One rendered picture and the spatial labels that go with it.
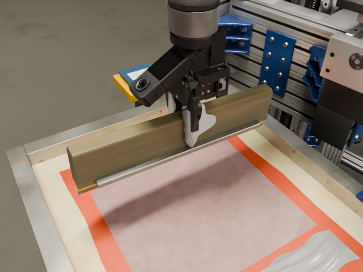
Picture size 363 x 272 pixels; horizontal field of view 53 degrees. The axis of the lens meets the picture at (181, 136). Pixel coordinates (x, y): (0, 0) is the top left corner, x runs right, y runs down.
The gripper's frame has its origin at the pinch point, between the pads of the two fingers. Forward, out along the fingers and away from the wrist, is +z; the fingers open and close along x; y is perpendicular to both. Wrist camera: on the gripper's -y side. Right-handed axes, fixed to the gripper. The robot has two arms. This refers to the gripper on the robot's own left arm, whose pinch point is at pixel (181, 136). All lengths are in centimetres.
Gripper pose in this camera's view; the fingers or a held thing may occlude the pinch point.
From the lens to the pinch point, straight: 67.9
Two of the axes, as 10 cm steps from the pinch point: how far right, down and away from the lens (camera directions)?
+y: 8.6, -3.3, 4.0
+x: -5.2, -5.5, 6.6
